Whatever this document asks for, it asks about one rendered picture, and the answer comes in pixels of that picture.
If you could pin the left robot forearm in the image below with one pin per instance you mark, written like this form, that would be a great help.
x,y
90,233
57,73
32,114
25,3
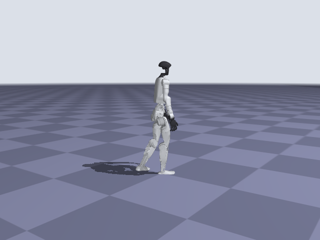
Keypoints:
x,y
163,108

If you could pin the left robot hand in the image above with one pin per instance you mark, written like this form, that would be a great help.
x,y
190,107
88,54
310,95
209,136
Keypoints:
x,y
166,115

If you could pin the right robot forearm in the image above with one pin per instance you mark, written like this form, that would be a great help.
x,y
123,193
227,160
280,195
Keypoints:
x,y
169,108

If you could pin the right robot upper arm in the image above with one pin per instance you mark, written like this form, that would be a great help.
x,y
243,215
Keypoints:
x,y
165,86

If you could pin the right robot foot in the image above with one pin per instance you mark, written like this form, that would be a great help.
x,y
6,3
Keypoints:
x,y
167,172

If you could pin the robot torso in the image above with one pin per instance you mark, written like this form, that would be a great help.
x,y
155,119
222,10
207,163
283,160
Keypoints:
x,y
158,98

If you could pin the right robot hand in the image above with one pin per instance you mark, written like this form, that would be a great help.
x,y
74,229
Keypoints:
x,y
173,124

